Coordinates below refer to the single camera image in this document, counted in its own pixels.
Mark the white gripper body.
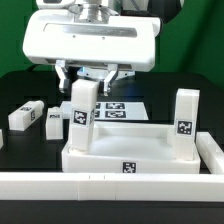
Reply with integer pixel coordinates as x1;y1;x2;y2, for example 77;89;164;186
23;14;161;71

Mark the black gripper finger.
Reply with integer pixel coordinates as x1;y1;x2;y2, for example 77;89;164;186
55;60;71;93
99;64;118;96

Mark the white desk tabletop tray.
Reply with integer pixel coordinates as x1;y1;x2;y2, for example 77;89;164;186
61;121;201;174

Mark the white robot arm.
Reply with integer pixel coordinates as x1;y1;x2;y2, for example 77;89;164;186
23;0;185;95

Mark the white part at left edge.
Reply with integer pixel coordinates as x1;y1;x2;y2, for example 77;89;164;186
0;129;4;150

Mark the white marker base plate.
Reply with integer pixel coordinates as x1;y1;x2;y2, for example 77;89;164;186
60;101;148;121

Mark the white L-shaped obstacle wall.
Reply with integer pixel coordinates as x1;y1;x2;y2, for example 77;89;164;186
0;131;224;203

